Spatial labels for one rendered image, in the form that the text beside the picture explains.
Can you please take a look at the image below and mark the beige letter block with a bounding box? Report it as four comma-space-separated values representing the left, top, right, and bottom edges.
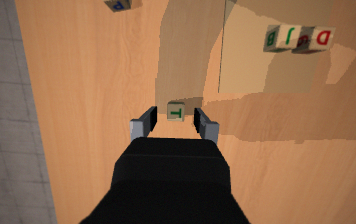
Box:
167, 101, 185, 122
102, 0, 131, 12
263, 24, 302, 53
292, 26, 336, 54

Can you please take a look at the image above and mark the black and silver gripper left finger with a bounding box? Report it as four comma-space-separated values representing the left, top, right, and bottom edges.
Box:
129, 106, 157, 142

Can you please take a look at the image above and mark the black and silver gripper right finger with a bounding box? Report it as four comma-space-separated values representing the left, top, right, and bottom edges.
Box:
194, 108, 220, 145

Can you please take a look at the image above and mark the tan flat mat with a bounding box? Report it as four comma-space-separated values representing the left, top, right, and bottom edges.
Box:
218, 0, 334, 93

